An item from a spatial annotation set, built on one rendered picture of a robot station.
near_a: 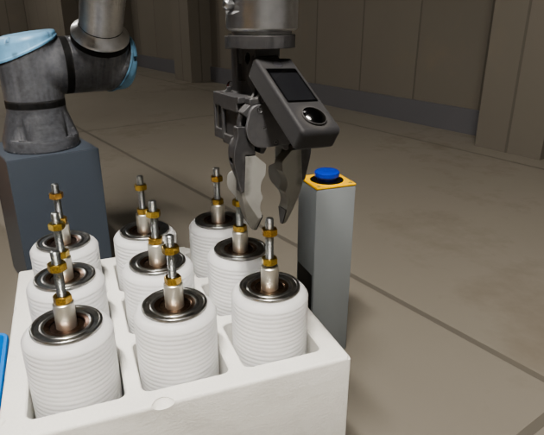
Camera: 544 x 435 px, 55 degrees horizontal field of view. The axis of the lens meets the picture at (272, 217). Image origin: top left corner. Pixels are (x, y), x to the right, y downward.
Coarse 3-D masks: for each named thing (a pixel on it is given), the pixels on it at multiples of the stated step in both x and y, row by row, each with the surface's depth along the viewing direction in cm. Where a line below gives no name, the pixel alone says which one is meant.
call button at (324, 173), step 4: (320, 168) 86; (324, 168) 86; (328, 168) 86; (332, 168) 86; (316, 172) 84; (320, 172) 84; (324, 172) 84; (328, 172) 84; (332, 172) 84; (336, 172) 84; (316, 176) 84; (320, 176) 83; (324, 176) 83; (328, 176) 83; (332, 176) 83; (336, 176) 84; (320, 180) 84; (324, 180) 84; (328, 180) 84; (332, 180) 84
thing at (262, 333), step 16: (304, 288) 65; (240, 304) 63; (256, 304) 62; (272, 304) 62; (288, 304) 62; (304, 304) 64; (240, 320) 63; (256, 320) 62; (272, 320) 62; (288, 320) 62; (304, 320) 65; (240, 336) 64; (256, 336) 63; (272, 336) 62; (288, 336) 63; (304, 336) 66; (240, 352) 65; (256, 352) 64; (272, 352) 63; (288, 352) 64; (304, 352) 67
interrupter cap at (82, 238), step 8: (72, 232) 81; (80, 232) 80; (40, 240) 78; (48, 240) 78; (72, 240) 79; (80, 240) 78; (88, 240) 78; (40, 248) 75; (48, 248) 75; (72, 248) 75
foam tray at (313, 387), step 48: (192, 384) 59; (240, 384) 59; (288, 384) 62; (336, 384) 64; (0, 432) 52; (48, 432) 53; (96, 432) 54; (144, 432) 57; (192, 432) 59; (240, 432) 62; (288, 432) 64; (336, 432) 67
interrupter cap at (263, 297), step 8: (256, 272) 68; (280, 272) 68; (248, 280) 66; (256, 280) 67; (280, 280) 67; (288, 280) 66; (296, 280) 66; (240, 288) 64; (248, 288) 64; (256, 288) 65; (280, 288) 65; (288, 288) 64; (296, 288) 64; (248, 296) 63; (256, 296) 63; (264, 296) 63; (272, 296) 63; (280, 296) 63; (288, 296) 62
